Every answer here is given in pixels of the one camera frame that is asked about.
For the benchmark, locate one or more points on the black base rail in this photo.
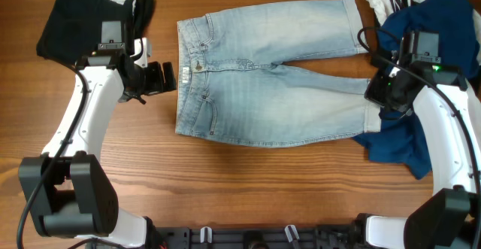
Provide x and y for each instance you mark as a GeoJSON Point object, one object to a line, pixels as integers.
{"type": "Point", "coordinates": [287, 237]}

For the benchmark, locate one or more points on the dark blue t-shirt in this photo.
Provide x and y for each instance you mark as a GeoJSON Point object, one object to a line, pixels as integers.
{"type": "Point", "coordinates": [449, 26]}

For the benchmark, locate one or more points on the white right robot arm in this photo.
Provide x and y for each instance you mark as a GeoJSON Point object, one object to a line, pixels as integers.
{"type": "Point", "coordinates": [439, 96]}

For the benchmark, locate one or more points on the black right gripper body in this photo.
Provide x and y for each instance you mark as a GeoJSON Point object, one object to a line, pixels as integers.
{"type": "Point", "coordinates": [381, 92]}

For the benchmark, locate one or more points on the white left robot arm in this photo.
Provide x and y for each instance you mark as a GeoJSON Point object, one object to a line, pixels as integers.
{"type": "Point", "coordinates": [68, 194]}

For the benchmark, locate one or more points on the light blue denim shorts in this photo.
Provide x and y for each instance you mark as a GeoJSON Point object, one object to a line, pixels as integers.
{"type": "Point", "coordinates": [239, 82]}

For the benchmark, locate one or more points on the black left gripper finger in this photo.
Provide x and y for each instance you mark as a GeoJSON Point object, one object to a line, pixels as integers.
{"type": "Point", "coordinates": [168, 69]}
{"type": "Point", "coordinates": [170, 85]}

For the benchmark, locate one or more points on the folded black garment stack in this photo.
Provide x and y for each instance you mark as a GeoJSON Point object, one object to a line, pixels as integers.
{"type": "Point", "coordinates": [69, 33]}

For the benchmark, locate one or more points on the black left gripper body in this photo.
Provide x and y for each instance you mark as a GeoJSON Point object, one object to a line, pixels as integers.
{"type": "Point", "coordinates": [137, 86]}

